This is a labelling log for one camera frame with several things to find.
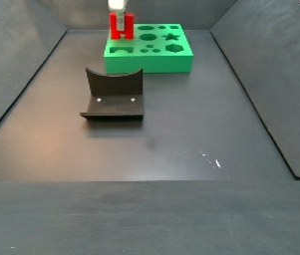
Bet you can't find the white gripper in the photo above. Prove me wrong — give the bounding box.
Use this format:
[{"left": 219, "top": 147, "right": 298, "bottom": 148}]
[{"left": 108, "top": 0, "right": 127, "bottom": 32}]

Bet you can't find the green shape-sorter board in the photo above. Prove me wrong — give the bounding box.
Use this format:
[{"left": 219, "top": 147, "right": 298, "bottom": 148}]
[{"left": 104, "top": 24, "right": 193, "bottom": 74}]

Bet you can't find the black curved holder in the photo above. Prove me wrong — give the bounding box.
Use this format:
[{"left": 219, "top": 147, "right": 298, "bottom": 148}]
[{"left": 80, "top": 69, "right": 145, "bottom": 120}]

